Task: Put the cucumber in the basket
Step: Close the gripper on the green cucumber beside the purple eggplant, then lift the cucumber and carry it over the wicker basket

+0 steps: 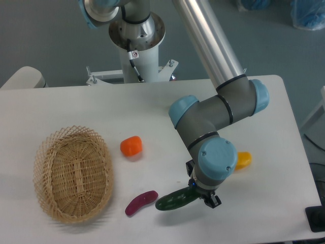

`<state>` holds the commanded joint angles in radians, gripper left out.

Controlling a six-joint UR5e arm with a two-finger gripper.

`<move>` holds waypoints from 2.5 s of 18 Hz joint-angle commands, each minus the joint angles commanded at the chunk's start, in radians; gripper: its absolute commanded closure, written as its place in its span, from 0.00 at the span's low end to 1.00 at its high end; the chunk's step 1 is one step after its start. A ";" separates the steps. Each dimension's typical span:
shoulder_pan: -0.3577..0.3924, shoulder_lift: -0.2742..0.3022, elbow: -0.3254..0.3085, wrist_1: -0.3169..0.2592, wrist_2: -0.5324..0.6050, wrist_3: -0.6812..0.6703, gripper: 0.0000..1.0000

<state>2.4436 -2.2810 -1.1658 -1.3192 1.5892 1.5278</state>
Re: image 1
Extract blue plastic bag right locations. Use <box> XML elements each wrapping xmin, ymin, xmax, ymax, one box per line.
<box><xmin>290</xmin><ymin>0</ymin><xmax>324</xmax><ymax>31</ymax></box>

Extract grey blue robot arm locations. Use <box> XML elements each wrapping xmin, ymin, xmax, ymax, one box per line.
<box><xmin>78</xmin><ymin>1</ymin><xmax>269</xmax><ymax>211</ymax></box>

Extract dark green cucumber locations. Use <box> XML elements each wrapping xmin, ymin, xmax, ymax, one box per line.
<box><xmin>155</xmin><ymin>187</ymin><xmax>200</xmax><ymax>211</ymax></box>

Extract blue plastic bag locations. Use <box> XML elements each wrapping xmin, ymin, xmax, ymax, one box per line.
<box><xmin>236</xmin><ymin>0</ymin><xmax>271</xmax><ymax>11</ymax></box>
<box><xmin>290</xmin><ymin>0</ymin><xmax>324</xmax><ymax>31</ymax></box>

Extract black floor cable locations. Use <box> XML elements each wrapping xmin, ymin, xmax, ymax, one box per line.
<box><xmin>304</xmin><ymin>132</ymin><xmax>325</xmax><ymax>150</ymax></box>

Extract purple sweet potato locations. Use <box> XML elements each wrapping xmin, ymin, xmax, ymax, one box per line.
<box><xmin>125</xmin><ymin>191</ymin><xmax>158</xmax><ymax>217</ymax></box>

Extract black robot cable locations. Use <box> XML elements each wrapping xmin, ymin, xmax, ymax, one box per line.
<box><xmin>126</xmin><ymin>38</ymin><xmax>145</xmax><ymax>82</ymax></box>

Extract blue plastic bag left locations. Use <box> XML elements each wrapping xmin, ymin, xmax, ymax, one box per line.
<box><xmin>236</xmin><ymin>0</ymin><xmax>271</xmax><ymax>11</ymax></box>

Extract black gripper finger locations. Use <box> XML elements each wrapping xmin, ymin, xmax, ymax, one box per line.
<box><xmin>203</xmin><ymin>192</ymin><xmax>221</xmax><ymax>208</ymax></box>

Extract black device at edge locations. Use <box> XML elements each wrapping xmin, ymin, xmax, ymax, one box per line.
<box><xmin>305</xmin><ymin>206</ymin><xmax>324</xmax><ymax>232</ymax></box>

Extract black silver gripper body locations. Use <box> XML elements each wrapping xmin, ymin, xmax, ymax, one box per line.
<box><xmin>186</xmin><ymin>160</ymin><xmax>220</xmax><ymax>199</ymax></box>

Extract orange toy pepper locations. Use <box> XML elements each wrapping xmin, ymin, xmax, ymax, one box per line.
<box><xmin>120</xmin><ymin>136</ymin><xmax>143</xmax><ymax>157</ymax></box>

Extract white chair back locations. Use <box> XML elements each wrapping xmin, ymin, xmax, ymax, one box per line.
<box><xmin>1</xmin><ymin>66</ymin><xmax>49</xmax><ymax>90</ymax></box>

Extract yellow toy mango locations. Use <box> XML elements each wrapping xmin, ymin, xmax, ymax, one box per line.
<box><xmin>235</xmin><ymin>151</ymin><xmax>252</xmax><ymax>170</ymax></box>

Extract woven wicker basket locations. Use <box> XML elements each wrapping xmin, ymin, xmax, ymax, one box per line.
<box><xmin>33</xmin><ymin>126</ymin><xmax>114</xmax><ymax>224</ymax></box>

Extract white furniture frame right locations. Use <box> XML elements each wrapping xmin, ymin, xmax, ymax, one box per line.
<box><xmin>300</xmin><ymin>86</ymin><xmax>324</xmax><ymax>132</ymax></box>

